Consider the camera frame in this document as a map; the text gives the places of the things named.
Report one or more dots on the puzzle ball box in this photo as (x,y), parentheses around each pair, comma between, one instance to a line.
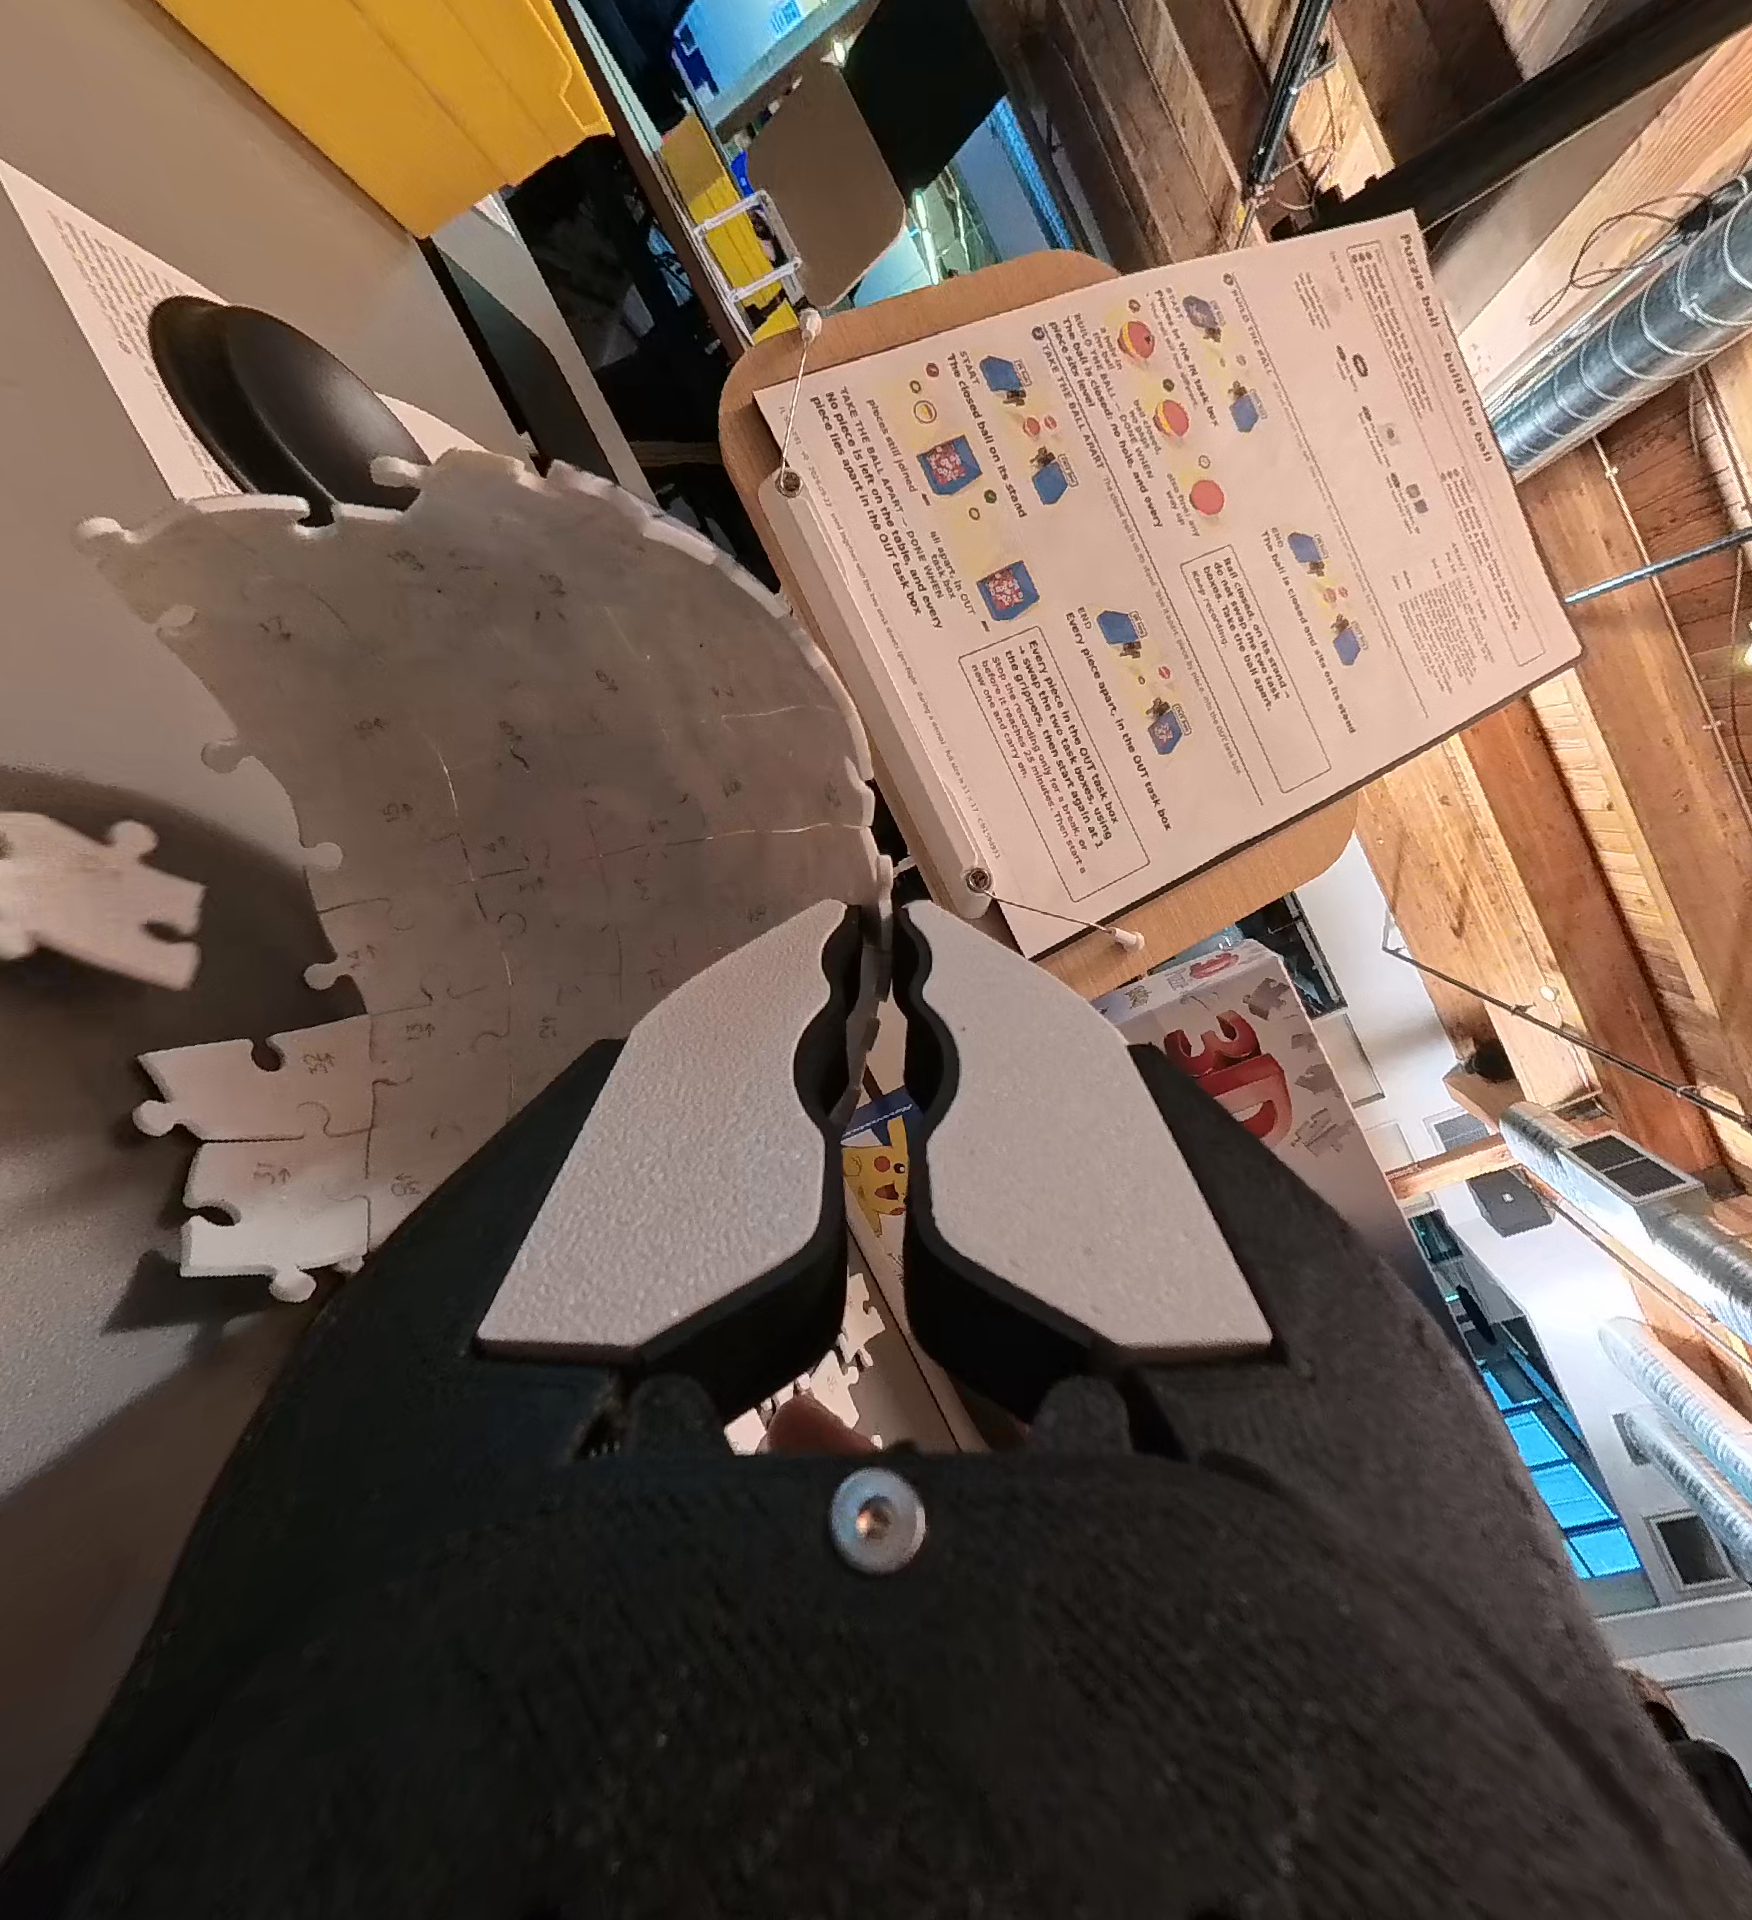
(1237,1080)

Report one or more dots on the black round ball stand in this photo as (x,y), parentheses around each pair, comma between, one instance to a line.
(284,405)

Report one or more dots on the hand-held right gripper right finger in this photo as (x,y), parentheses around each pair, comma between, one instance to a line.
(1086,1184)

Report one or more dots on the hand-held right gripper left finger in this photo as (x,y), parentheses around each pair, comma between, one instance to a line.
(666,1184)

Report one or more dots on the yellow plastic bin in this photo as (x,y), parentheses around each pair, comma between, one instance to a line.
(410,90)

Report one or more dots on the white puzzle piece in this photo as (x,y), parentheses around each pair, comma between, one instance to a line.
(81,901)

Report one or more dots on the printed paper leaflet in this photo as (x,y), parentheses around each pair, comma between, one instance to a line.
(75,249)

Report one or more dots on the partly built puzzle ball shell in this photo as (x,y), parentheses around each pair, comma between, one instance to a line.
(546,720)

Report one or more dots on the beige flat panel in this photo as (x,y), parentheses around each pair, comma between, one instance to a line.
(824,181)

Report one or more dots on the instruction sheet on clipboard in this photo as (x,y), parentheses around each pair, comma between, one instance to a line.
(877,322)

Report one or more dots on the silver air duct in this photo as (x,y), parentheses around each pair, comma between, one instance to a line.
(1670,301)
(1717,1291)

